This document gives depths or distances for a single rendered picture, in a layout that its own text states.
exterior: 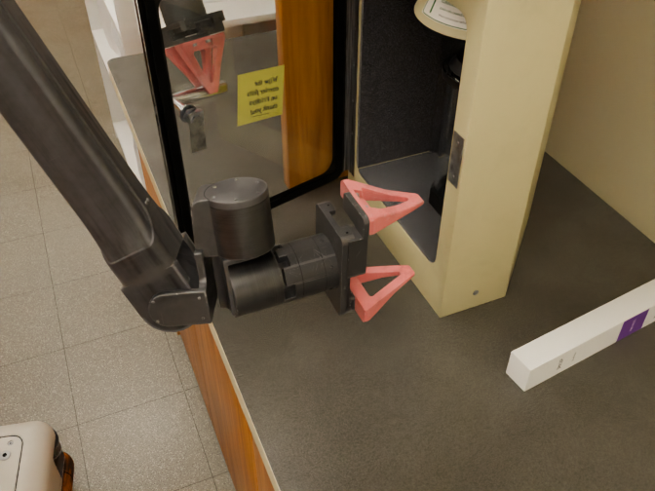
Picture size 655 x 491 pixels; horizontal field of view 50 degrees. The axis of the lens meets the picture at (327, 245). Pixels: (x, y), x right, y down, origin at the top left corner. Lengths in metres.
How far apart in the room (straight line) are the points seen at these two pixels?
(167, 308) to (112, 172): 0.13
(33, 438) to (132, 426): 0.38
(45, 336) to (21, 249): 0.47
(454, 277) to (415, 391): 0.16
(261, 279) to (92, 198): 0.16
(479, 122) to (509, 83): 0.05
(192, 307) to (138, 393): 1.52
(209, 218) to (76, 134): 0.13
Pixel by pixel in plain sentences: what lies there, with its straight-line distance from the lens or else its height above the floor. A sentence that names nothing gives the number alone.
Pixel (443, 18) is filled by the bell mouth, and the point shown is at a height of 1.33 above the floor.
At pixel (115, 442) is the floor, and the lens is 2.08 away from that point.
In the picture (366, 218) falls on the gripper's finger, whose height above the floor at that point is 1.27.
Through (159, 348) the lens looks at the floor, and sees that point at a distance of 2.26.
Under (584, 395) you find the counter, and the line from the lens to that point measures 0.97.
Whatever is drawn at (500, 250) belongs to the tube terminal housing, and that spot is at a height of 1.04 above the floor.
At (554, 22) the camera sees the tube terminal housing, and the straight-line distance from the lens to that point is 0.81.
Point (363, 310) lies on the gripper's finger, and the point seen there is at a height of 1.15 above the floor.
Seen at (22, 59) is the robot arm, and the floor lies 1.42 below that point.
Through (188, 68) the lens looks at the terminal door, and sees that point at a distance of 0.91.
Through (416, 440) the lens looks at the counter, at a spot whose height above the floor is 0.94.
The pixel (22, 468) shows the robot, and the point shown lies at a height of 0.28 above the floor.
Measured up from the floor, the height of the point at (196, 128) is 1.19.
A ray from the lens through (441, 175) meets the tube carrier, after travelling 1.03.
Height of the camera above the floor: 1.67
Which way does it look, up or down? 41 degrees down
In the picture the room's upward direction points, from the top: straight up
